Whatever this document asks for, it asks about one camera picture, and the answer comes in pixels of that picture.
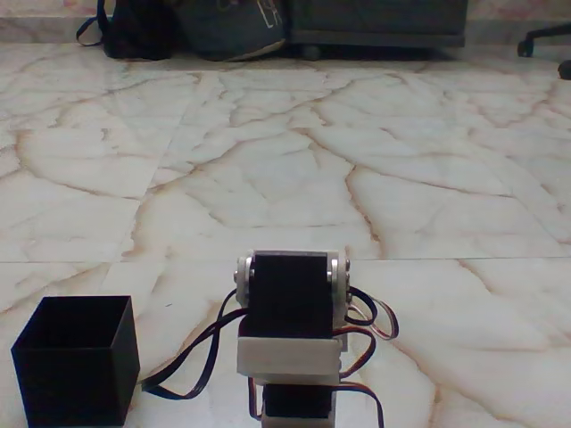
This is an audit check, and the black backpack with strap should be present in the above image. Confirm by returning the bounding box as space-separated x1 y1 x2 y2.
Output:
76 0 176 62

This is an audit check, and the dark teal bag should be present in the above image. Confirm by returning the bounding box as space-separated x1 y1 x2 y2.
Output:
171 0 287 62

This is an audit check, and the red white black servo cable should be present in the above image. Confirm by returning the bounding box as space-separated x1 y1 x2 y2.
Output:
333 330 385 428
345 287 401 342

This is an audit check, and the black office chair leg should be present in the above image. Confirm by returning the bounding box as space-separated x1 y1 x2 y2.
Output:
517 24 571 58

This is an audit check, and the dark cabinet on casters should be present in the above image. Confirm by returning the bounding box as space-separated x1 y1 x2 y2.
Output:
285 0 468 62

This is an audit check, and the black flat cable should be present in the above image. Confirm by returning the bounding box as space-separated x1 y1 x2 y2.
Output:
137 288 251 400

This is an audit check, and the black box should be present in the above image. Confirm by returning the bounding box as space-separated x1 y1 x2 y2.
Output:
10 293 141 428

